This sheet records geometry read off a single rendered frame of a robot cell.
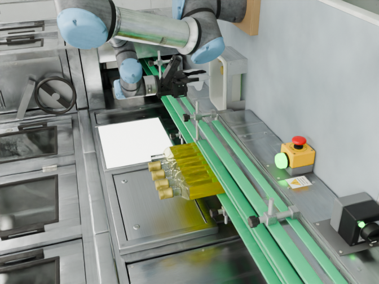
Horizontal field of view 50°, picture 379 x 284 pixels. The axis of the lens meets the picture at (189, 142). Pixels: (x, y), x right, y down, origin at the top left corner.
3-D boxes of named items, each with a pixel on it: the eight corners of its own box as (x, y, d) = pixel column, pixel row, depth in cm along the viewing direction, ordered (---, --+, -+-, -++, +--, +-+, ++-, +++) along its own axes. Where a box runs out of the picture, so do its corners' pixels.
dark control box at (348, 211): (359, 217, 98) (329, 223, 96) (365, 190, 94) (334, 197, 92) (382, 239, 91) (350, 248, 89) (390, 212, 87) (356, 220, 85)
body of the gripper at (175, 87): (183, 88, 162) (154, 92, 159) (183, 68, 157) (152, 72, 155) (189, 96, 156) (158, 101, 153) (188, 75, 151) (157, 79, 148)
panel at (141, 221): (160, 120, 213) (95, 130, 205) (160, 115, 212) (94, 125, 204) (219, 233, 138) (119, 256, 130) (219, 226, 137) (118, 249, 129)
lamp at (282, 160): (281, 162, 118) (272, 164, 117) (282, 149, 116) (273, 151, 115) (289, 170, 114) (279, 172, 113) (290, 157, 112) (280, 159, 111)
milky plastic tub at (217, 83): (228, 96, 173) (208, 99, 171) (229, 45, 162) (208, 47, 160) (243, 113, 158) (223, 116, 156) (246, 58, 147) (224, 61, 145)
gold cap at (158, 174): (163, 175, 146) (151, 177, 145) (162, 167, 144) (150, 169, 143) (165, 180, 143) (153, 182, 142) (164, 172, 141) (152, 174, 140)
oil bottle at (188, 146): (214, 150, 163) (162, 159, 158) (214, 138, 160) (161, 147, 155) (218, 157, 158) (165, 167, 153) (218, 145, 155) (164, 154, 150)
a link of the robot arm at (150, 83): (141, 73, 153) (145, 81, 147) (153, 71, 155) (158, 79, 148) (142, 91, 157) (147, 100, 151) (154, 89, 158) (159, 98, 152)
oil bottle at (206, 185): (235, 181, 143) (177, 192, 138) (236, 168, 140) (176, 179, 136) (241, 190, 138) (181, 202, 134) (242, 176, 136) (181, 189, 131)
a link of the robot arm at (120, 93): (117, 93, 144) (117, 103, 152) (146, 89, 147) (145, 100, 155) (113, 74, 147) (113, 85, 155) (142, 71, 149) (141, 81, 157)
